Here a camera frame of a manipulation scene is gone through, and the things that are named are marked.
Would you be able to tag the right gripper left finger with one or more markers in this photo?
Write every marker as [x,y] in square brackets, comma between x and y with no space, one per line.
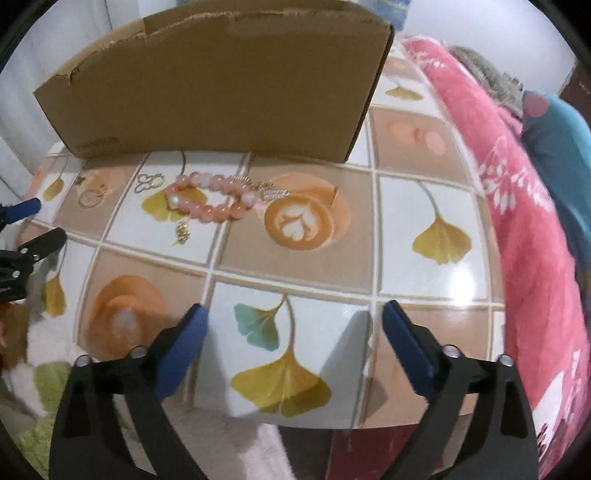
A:
[87,441]

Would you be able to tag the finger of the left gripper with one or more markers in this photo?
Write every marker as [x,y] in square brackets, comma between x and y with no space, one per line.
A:
[21,262]
[19,211]

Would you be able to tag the silver butterfly outline charm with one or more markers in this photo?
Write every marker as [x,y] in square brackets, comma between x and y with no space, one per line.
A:
[147,182]

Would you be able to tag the grey patterned pillow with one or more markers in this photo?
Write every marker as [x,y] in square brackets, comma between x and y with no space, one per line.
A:
[504,89]

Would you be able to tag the gold ring pendant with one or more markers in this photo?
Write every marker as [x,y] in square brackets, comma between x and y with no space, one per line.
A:
[91,196]

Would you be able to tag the patterned tile table cover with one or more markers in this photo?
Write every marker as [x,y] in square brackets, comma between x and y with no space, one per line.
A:
[294,261]

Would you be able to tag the pink floral blanket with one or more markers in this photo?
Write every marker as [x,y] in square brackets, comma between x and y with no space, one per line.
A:
[544,331]

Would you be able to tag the dark red door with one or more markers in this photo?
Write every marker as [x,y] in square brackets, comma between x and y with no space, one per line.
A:
[577,92]

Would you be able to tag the small gold chain pendant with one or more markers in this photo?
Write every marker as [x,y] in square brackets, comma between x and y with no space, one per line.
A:
[182,233]

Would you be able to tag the brown cardboard box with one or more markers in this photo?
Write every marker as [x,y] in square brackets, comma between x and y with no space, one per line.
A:
[284,77]

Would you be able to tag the blue plush pillow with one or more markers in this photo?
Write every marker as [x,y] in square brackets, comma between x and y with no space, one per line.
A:
[557,140]

